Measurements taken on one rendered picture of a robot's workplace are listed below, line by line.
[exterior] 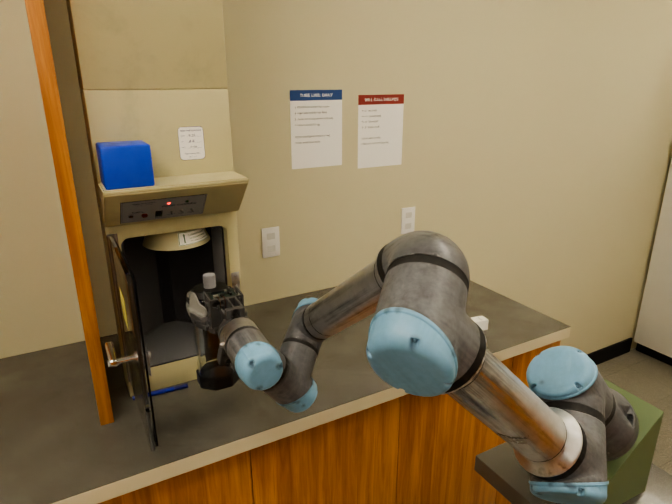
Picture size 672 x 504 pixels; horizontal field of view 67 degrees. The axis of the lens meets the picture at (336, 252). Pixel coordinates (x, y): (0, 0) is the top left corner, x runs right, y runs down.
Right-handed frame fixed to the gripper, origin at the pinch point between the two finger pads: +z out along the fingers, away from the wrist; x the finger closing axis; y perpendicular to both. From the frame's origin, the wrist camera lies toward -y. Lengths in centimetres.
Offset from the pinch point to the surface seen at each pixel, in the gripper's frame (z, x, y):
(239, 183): 8.6, -10.7, 25.2
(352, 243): 63, -73, -17
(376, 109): 65, -83, 36
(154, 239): 24.4, 7.8, 9.0
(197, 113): 20.2, -4.8, 40.4
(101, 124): 19.6, 16.7, 38.7
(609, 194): 68, -240, -14
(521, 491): -54, -47, -29
